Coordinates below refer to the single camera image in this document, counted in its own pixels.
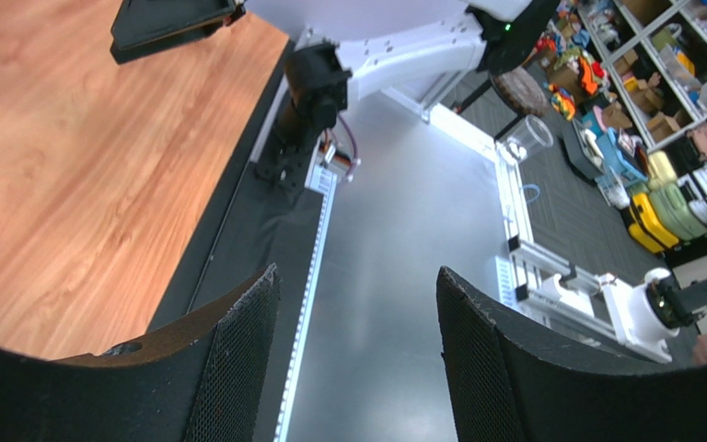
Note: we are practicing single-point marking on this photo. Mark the clear plastic container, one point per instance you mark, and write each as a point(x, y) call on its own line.
point(528, 137)

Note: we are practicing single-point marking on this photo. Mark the white teleoperation device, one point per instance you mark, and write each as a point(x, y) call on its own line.
point(639, 319)

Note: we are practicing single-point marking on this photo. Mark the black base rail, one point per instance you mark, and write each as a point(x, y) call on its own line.
point(253, 248)

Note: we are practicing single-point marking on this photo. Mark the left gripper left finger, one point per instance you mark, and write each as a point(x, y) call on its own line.
point(120, 380)

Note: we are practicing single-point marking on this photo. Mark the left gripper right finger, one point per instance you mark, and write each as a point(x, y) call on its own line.
point(512, 379)

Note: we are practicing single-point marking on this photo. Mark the shelf with colourful items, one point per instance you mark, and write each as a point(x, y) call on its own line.
point(633, 68)

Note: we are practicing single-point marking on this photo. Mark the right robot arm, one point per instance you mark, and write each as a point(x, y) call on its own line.
point(326, 77)

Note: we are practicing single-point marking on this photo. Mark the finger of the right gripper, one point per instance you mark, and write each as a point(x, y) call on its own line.
point(145, 27)

